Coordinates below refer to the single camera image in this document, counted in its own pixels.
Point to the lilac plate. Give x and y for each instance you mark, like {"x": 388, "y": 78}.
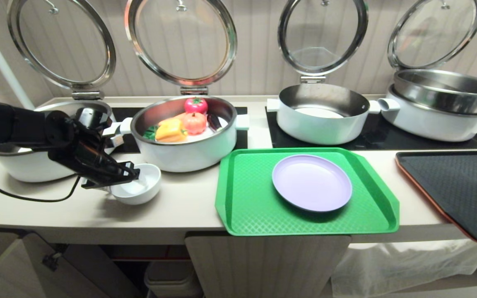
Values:
{"x": 311, "y": 182}

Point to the round glass pot lid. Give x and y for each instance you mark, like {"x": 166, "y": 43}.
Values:
{"x": 106, "y": 54}
{"x": 362, "y": 37}
{"x": 230, "y": 45}
{"x": 396, "y": 45}

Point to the white pole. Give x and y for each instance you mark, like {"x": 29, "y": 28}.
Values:
{"x": 2, "y": 62}

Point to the black tray with orange rim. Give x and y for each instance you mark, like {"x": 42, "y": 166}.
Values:
{"x": 466, "y": 186}

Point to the orange toy tomato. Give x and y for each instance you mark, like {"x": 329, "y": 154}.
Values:
{"x": 195, "y": 123}

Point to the yellow toy bell pepper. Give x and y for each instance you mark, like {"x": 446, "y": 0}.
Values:
{"x": 170, "y": 131}

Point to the white cooking pot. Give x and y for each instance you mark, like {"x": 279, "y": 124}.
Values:
{"x": 429, "y": 124}
{"x": 184, "y": 153}
{"x": 23, "y": 165}
{"x": 321, "y": 126}

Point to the stainless steel pan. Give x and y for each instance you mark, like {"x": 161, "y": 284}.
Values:
{"x": 441, "y": 93}

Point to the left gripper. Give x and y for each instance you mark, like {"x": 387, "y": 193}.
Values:
{"x": 83, "y": 159}

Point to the red toy tomato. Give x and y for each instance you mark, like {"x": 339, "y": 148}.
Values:
{"x": 196, "y": 105}

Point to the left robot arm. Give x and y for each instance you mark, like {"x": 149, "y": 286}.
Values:
{"x": 10, "y": 124}

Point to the white cloth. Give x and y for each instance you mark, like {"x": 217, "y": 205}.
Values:
{"x": 396, "y": 265}

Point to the green plastic tray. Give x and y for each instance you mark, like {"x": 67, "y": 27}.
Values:
{"x": 255, "y": 198}

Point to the small white bowl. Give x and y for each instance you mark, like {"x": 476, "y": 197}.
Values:
{"x": 143, "y": 186}

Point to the grey plastic bin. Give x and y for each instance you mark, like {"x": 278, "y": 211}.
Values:
{"x": 172, "y": 279}

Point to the green toy vegetable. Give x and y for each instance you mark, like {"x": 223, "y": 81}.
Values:
{"x": 150, "y": 132}

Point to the dark toy eggplant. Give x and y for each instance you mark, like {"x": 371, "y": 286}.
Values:
{"x": 214, "y": 122}

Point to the beige cabinet door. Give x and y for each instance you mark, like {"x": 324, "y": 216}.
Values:
{"x": 10, "y": 273}
{"x": 263, "y": 269}

